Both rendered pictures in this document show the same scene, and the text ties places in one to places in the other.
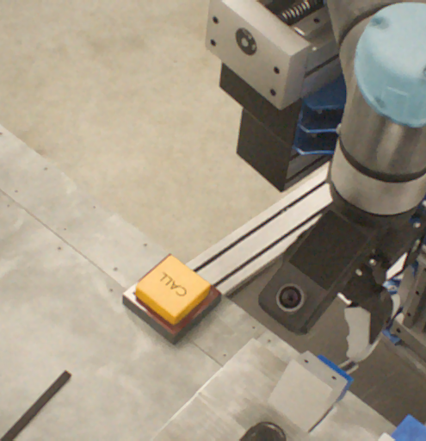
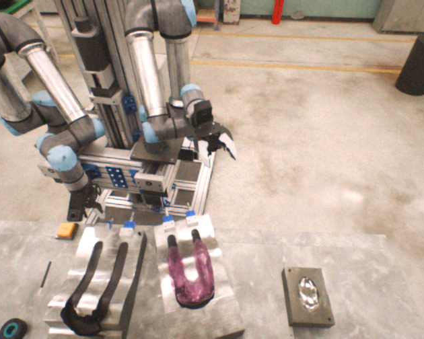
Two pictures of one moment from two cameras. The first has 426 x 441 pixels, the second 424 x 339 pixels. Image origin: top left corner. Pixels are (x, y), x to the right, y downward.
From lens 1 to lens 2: 25 cm
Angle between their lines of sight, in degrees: 21
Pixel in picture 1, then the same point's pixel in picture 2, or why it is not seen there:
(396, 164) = (73, 178)
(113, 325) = (56, 245)
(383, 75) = (54, 163)
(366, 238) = (81, 195)
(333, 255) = (77, 202)
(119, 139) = (56, 205)
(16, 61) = (19, 203)
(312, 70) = not seen: hidden behind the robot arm
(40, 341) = (40, 259)
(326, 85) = not seen: hidden behind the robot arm
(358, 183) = (70, 185)
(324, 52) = not seen: hidden behind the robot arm
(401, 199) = (81, 183)
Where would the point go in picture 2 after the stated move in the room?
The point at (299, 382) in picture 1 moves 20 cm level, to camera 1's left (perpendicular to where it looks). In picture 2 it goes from (98, 229) to (48, 254)
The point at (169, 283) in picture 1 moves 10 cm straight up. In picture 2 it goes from (63, 229) to (54, 217)
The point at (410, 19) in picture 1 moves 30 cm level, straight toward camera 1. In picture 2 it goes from (55, 150) to (57, 231)
